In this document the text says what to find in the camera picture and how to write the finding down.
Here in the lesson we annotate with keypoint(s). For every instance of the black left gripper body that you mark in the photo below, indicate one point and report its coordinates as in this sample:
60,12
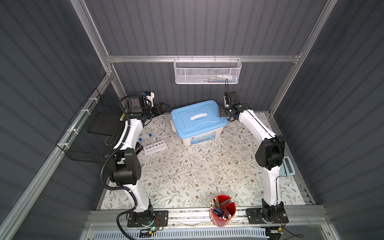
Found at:
148,112

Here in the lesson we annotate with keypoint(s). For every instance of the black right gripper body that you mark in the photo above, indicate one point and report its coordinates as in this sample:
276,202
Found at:
227,110

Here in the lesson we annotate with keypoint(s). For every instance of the blue plastic bin lid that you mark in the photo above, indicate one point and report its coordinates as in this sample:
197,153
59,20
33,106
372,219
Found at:
197,119

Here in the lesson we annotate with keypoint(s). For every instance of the white test tube rack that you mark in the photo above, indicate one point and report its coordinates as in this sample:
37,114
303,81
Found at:
156,147

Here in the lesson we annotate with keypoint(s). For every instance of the white plastic storage bin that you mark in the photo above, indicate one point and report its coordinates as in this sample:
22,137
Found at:
196,137

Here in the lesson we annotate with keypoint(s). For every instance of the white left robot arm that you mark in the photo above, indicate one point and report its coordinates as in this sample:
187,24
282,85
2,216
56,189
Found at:
123,165

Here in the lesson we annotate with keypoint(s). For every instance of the yellow item in basket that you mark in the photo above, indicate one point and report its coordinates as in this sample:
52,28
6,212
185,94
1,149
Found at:
123,116

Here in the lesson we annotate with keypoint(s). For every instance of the teal calculator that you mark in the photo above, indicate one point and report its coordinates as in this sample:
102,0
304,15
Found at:
287,168

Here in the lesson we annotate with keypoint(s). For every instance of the red pencil cup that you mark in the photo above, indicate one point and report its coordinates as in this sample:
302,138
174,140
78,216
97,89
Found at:
223,209

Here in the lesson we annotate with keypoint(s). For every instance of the white wire wall basket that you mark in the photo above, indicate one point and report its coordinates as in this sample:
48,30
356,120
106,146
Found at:
207,71

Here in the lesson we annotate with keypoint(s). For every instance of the black wire side basket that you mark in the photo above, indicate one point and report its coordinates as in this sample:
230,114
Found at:
97,131

